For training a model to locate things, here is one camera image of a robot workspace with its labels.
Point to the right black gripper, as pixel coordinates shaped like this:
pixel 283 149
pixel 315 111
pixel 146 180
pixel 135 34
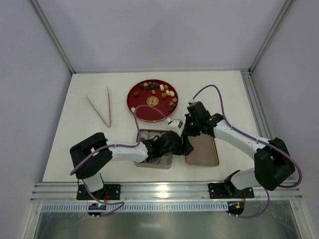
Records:
pixel 188 126

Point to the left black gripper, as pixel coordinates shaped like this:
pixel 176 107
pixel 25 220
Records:
pixel 181 143

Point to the gold tin lid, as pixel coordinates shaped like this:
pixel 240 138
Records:
pixel 204 152

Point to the gold square tin box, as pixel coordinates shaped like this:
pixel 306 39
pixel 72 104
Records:
pixel 163 162

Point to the metal tongs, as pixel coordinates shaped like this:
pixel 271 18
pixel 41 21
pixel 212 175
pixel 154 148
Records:
pixel 100 100

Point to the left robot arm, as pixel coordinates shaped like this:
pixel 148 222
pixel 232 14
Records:
pixel 92 154

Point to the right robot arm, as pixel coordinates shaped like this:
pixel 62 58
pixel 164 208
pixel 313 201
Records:
pixel 271 163

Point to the red round tray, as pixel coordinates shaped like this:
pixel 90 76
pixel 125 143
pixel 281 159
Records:
pixel 148 94

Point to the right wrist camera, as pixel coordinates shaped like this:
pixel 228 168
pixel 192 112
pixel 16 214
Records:
pixel 191 101

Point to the perforated cable duct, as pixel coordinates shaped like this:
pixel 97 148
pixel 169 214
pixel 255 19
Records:
pixel 148 207

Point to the aluminium rail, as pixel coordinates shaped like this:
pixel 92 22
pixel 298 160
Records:
pixel 131 191

